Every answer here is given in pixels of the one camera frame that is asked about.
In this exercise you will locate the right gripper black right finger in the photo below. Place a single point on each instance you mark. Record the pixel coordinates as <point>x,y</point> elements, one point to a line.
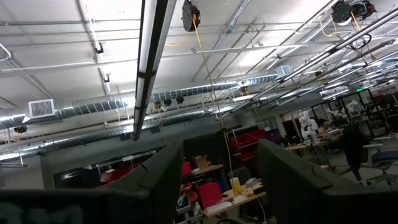
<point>311,205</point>

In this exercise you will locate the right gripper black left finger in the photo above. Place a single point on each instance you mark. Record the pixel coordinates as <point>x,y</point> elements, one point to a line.
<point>93,208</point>

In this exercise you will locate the wooden desk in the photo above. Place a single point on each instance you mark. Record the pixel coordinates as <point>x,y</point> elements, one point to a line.
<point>236,200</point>

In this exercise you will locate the yellow cup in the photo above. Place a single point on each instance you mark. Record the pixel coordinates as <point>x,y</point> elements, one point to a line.
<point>236,186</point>

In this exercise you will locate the white humanoid robot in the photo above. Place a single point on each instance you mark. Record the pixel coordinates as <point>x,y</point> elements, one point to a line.
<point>308,126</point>
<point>353,107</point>

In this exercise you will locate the grey office chair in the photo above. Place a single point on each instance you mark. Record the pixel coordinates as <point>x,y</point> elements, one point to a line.
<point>384,157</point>

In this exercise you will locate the red storage bins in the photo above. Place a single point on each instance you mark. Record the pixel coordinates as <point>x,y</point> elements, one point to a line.
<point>245,141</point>

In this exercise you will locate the red folder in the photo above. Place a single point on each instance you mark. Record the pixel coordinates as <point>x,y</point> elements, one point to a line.
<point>210,194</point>

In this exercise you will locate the white air vent grille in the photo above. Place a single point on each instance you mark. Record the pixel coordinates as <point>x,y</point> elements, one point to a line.
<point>41,108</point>

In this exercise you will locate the cardboard box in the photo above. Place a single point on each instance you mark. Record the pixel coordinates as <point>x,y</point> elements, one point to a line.
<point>202,162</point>

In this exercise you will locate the long ceiling light bar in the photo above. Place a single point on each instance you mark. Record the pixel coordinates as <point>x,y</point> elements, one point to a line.
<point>152,46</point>

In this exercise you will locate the silver ventilation duct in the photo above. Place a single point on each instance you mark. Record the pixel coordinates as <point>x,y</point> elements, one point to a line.
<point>93,137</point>
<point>199,90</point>

